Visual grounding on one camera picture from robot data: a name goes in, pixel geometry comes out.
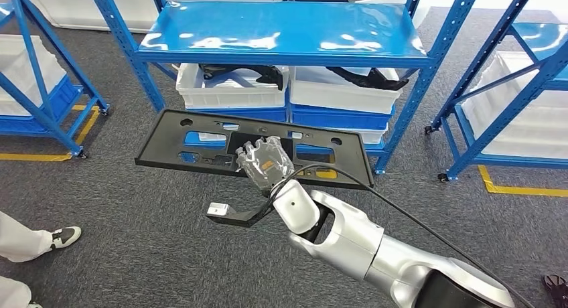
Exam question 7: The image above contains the black plastic plate frame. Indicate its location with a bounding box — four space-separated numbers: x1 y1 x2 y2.
134 108 375 191

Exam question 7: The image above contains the yellow floor tape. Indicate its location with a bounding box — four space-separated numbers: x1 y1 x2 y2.
478 165 568 198
301 168 338 180
0 104 100 162

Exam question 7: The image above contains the white plastic crate stack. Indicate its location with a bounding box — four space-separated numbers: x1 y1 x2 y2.
461 50 568 159

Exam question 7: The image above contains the person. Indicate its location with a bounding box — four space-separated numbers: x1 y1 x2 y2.
0 210 83 308

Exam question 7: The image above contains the black ribbed object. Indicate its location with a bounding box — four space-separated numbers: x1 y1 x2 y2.
542 274 568 308

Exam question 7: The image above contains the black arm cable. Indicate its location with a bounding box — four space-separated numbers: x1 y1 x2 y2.
266 163 533 308

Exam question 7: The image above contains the pale wrist camera on bracket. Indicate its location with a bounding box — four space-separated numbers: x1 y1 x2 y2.
206 202 274 228

